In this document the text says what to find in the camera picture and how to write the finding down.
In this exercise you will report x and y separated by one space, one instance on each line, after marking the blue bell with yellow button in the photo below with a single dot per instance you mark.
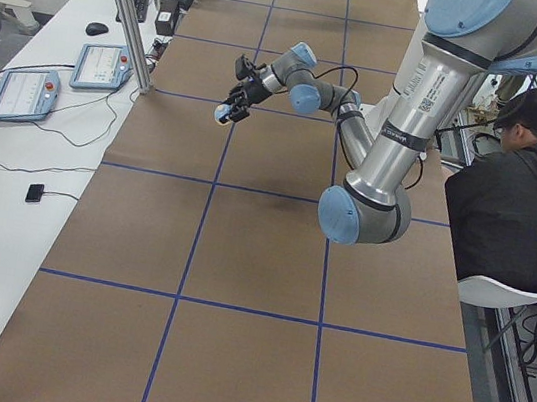
223 114

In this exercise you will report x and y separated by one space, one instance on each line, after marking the near blue teach pendant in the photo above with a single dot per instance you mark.
27 95

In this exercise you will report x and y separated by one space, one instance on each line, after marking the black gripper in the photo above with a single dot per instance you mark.
250 91

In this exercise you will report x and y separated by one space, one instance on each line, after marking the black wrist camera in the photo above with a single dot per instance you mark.
247 69

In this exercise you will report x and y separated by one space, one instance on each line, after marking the small black square device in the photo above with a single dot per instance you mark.
35 193

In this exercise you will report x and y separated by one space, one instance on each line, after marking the small black box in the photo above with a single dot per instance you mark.
166 19

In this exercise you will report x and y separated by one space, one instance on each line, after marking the black computer mouse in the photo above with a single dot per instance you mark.
96 28

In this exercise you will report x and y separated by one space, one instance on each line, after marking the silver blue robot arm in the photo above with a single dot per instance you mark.
454 41

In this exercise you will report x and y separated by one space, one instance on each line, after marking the far blue teach pendant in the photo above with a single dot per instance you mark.
101 67

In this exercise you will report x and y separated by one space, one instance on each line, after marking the blue teach pendant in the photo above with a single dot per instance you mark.
27 95
101 67

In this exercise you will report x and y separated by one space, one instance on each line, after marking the person in black hoodie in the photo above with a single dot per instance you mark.
492 203

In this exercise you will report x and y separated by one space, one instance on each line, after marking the white chair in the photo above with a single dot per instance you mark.
486 292

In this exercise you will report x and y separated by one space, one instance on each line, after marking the aluminium frame post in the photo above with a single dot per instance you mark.
127 13

